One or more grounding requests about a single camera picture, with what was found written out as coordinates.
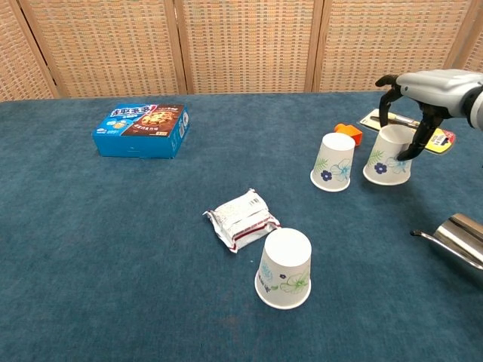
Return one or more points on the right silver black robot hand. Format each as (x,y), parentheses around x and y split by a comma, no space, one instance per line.
(437,88)

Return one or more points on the white paper cup blue flowers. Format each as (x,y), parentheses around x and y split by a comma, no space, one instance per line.
(381,151)
(334,154)

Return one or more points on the white paper cup green flower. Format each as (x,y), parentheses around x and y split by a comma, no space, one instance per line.
(285,256)

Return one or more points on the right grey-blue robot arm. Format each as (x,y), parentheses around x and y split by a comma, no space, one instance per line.
(477,109)

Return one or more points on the yellow razor blister pack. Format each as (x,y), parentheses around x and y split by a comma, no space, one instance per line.
(443,139)

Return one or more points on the orange plastic nozzle piece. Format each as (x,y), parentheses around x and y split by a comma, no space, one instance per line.
(352,132)

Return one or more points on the woven rattan folding screen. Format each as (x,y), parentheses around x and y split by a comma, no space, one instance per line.
(245,45)

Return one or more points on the white red snack packet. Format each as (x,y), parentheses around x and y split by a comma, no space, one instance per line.
(241,218)

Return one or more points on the blue chocolate cookie box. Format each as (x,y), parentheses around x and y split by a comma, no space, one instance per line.
(139,147)

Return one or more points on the blue felt table cover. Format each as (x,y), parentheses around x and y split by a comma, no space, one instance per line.
(113,245)

